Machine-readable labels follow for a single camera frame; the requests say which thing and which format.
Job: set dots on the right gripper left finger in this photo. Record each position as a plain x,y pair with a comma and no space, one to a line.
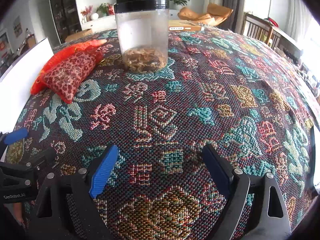
51,217

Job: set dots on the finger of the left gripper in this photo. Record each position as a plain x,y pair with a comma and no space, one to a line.
38,161
7,139

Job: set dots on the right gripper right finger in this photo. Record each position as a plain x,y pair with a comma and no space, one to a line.
268,217

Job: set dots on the red patterned pouch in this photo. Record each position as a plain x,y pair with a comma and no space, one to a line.
66,77

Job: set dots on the white cardboard storage box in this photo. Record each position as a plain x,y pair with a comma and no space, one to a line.
17,81

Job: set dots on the colourful woven table cloth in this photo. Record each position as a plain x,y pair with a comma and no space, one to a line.
218,88

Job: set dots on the dark glass cabinet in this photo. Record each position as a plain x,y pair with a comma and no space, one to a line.
66,19

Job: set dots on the red flower arrangement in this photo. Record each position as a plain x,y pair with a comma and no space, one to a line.
86,14

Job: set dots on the clear jar black lid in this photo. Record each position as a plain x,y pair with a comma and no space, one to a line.
143,34

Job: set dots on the yellow flat box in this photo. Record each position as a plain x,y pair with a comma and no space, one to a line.
183,25

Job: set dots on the wooden dining chair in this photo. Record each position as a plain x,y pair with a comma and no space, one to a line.
259,29

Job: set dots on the green potted plant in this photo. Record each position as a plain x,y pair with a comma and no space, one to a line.
178,4

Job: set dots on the orange lounge chair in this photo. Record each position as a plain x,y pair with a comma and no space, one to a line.
214,16

